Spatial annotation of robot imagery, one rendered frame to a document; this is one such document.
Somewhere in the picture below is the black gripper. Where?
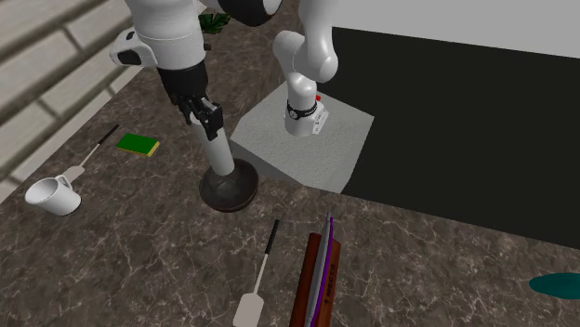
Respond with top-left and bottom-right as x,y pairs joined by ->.
156,60 -> 225,141

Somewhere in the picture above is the green and yellow sponge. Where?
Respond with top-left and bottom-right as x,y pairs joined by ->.
115,132 -> 161,158

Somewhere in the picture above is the green plant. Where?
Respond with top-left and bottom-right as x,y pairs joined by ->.
198,11 -> 232,35

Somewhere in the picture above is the grey robot stand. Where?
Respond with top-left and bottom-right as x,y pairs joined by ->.
229,81 -> 376,195

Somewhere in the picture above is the white cup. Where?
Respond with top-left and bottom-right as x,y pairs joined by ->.
24,175 -> 83,217

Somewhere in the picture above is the grey and purple book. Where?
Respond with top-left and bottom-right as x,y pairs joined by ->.
303,212 -> 336,327

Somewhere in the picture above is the brown book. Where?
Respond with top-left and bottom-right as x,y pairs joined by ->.
288,231 -> 343,327

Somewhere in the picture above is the teal plate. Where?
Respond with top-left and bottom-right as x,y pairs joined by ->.
528,271 -> 580,300

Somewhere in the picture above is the white handled dark plunger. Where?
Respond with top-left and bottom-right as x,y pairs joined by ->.
189,111 -> 260,214

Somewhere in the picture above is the white spatula with black handle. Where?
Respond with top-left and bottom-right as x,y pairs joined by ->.
231,218 -> 281,327
60,124 -> 121,184

